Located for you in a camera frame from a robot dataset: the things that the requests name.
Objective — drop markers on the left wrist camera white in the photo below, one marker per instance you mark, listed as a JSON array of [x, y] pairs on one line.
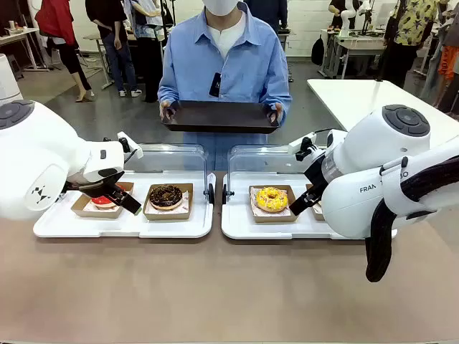
[[131, 145]]

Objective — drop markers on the white serving tray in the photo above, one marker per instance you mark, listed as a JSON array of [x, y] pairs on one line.
[[272, 231], [132, 225]]

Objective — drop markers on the bystander in dark clothes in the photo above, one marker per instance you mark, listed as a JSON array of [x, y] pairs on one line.
[[269, 14]]

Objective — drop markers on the paper liner under red donut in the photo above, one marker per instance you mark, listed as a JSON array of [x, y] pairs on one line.
[[87, 207]]

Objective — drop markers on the small white background robot arm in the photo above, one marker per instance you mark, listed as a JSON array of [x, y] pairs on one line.
[[346, 18]]

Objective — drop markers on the dark sprinkled donut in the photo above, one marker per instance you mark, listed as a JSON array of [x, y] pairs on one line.
[[318, 215]]

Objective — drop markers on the bystander in red top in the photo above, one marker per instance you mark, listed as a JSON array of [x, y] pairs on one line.
[[57, 21]]

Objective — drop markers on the person in blue shirt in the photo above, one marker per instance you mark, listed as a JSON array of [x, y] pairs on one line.
[[244, 57]]

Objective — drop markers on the grey background workbench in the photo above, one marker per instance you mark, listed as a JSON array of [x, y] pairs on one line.
[[355, 46]]

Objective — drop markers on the cardboard box of yellow donut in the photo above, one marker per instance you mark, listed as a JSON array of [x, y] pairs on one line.
[[276, 218]]

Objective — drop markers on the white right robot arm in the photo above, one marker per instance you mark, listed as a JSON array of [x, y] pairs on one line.
[[376, 143]]

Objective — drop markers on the white face mask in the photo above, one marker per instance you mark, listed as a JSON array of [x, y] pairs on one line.
[[220, 7]]

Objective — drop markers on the black plastic tray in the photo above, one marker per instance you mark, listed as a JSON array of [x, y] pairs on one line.
[[218, 116]]

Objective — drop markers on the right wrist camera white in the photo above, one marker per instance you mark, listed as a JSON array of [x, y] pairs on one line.
[[303, 147]]

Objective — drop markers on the bystander in black shirt jeans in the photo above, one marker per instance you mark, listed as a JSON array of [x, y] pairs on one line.
[[114, 53]]

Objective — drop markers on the large white table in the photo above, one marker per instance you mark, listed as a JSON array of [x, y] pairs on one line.
[[340, 100]]

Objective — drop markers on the clear plastic tray cover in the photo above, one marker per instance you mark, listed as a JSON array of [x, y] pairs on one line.
[[258, 159], [168, 159]]

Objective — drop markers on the person's right hand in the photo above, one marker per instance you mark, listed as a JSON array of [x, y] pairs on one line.
[[165, 109]]

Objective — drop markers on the paper liner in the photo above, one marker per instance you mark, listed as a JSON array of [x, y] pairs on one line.
[[185, 202], [254, 208], [87, 207]]

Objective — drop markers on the clothes rack with orange garment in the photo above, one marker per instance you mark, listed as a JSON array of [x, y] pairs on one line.
[[446, 61]]

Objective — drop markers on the red glazed donut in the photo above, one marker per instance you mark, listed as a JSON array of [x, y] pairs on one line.
[[102, 203], [82, 211]]

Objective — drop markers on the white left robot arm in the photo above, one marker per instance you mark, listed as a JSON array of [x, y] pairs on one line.
[[36, 150]]

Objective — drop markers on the black clip-on microphone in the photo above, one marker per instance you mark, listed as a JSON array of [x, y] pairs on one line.
[[215, 85]]

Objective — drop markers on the black stand pole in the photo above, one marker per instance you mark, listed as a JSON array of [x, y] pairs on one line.
[[385, 46]]

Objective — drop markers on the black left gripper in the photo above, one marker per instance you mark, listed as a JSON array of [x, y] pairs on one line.
[[102, 186]]

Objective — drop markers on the person's left hand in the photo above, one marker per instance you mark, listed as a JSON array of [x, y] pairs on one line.
[[278, 109]]

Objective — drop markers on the white background desk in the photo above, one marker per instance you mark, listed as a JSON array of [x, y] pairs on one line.
[[18, 36]]

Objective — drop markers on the black backpack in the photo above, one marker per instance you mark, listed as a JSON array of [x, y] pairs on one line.
[[317, 52]]

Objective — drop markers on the person's left forearm blue sleeve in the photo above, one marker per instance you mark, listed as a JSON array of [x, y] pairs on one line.
[[279, 89]]

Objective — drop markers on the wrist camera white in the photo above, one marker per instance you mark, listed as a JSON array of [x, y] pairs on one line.
[[131, 145], [303, 147]]

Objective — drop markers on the chocolate donut with sprinkles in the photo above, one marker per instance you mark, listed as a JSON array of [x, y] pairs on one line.
[[157, 202]]

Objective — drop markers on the white air purifier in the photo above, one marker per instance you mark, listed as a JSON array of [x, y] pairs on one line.
[[9, 82]]

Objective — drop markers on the yellow glazed donut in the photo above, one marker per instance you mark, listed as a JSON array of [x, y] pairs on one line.
[[263, 202]]

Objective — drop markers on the bystander in yellow floral shirt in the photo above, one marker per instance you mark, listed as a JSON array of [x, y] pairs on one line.
[[412, 25]]

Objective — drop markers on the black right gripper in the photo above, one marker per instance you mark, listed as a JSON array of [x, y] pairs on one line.
[[317, 177]]

